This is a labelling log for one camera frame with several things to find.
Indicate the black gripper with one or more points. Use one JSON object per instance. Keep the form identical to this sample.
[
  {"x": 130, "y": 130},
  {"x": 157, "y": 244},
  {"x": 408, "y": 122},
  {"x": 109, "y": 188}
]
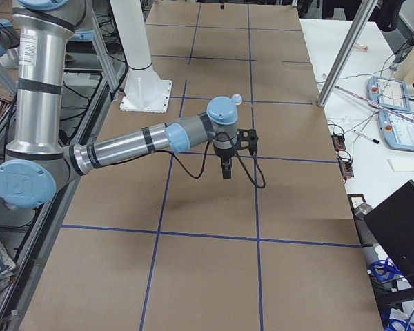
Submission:
[{"x": 223, "y": 153}]

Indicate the blue and cream bell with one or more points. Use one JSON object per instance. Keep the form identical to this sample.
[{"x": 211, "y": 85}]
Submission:
[{"x": 237, "y": 99}]

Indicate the brown paper table cover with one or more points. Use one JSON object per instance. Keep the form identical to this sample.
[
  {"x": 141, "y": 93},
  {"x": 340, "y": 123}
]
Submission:
[{"x": 164, "y": 244}]

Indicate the orange black connector box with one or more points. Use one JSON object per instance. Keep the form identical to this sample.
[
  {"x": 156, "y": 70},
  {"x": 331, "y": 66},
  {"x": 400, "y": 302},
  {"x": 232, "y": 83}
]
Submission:
[{"x": 338, "y": 142}]

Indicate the silver metal cup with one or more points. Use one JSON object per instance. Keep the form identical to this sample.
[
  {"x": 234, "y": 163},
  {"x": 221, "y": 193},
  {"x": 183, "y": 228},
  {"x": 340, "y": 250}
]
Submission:
[{"x": 362, "y": 210}]

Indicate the black marker pen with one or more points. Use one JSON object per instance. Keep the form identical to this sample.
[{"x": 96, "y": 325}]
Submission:
[{"x": 361, "y": 134}]

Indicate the teach pendant further out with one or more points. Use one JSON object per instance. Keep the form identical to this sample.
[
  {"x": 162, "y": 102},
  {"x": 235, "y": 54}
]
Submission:
[{"x": 397, "y": 132}]

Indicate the black laptop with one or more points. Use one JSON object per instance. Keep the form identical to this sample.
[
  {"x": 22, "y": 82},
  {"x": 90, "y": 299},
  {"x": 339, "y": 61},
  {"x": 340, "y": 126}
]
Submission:
[{"x": 392, "y": 225}]

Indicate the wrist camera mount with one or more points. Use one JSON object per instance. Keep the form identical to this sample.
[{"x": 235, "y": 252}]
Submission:
[{"x": 247, "y": 140}]

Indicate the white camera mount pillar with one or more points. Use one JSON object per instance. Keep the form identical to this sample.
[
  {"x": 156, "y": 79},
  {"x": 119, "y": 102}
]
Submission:
[{"x": 144, "y": 90}]

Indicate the aluminium frame post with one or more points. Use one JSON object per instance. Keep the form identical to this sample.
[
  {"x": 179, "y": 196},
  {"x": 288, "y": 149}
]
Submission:
[{"x": 361, "y": 18}]

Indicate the aluminium side frame rack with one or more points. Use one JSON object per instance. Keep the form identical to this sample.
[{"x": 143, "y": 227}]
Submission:
[{"x": 30, "y": 244}]

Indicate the teach pendant near post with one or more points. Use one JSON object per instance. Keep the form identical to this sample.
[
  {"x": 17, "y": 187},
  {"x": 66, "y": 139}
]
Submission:
[{"x": 388, "y": 93}]

